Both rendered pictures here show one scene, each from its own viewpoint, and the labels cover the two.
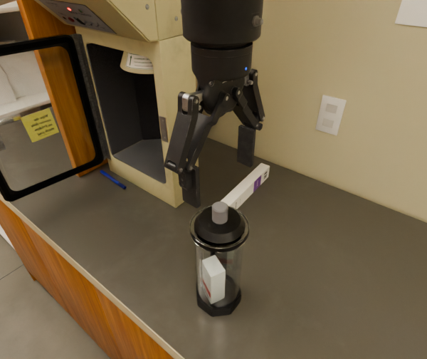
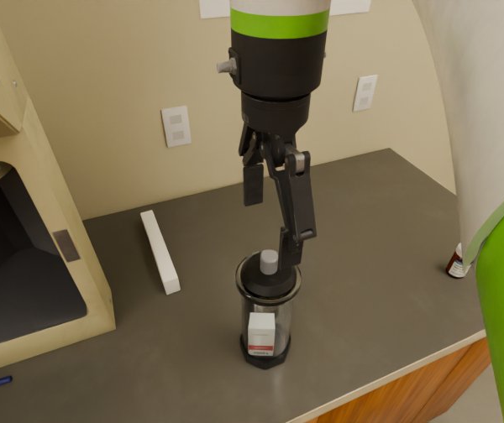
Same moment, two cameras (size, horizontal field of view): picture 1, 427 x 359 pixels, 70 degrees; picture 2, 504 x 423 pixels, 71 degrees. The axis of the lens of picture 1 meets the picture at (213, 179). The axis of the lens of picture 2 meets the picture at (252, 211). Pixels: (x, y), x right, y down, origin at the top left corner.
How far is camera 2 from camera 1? 40 cm
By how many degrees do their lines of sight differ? 46
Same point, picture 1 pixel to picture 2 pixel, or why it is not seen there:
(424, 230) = not seen: hidden behind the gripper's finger
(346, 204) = (237, 195)
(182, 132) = (306, 195)
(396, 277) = (318, 218)
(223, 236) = (291, 277)
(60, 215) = not seen: outside the picture
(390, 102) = (223, 91)
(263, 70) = (72, 111)
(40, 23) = not seen: outside the picture
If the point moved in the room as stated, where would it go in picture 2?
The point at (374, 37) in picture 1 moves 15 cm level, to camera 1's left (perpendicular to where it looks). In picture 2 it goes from (187, 36) to (144, 52)
